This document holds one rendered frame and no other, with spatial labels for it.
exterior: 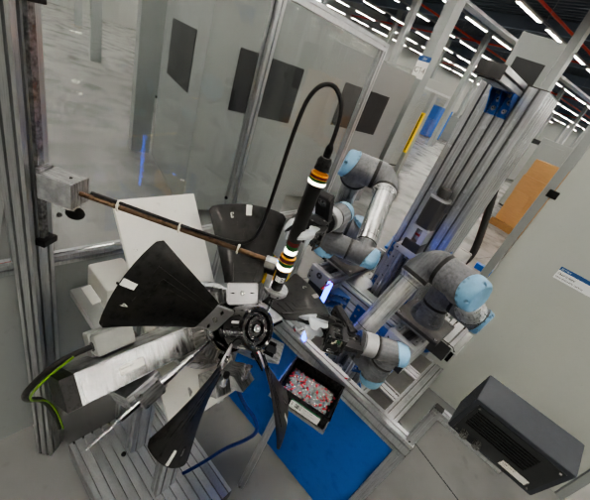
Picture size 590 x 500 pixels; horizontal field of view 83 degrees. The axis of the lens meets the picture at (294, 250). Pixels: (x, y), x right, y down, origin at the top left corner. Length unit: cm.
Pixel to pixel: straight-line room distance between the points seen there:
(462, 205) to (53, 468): 217
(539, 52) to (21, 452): 520
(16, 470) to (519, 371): 281
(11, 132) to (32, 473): 149
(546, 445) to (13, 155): 153
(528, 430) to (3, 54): 153
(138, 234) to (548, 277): 226
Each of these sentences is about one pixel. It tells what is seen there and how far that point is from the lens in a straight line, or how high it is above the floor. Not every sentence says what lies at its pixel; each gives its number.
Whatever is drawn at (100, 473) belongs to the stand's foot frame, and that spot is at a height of 6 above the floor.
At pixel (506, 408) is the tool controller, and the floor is 124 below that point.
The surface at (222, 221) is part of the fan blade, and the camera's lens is 98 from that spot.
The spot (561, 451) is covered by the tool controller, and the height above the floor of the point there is 124.
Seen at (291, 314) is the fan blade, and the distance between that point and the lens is 104.
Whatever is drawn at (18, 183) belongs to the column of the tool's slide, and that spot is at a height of 136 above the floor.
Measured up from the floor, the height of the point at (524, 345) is 76.
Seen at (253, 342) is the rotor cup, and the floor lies 119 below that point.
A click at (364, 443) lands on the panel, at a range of 155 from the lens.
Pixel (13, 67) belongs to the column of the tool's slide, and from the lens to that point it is 100.
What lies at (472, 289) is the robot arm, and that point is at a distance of 110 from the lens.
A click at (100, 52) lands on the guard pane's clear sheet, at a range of 123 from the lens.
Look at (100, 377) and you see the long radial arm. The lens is 91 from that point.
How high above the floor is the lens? 186
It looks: 29 degrees down
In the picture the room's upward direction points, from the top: 21 degrees clockwise
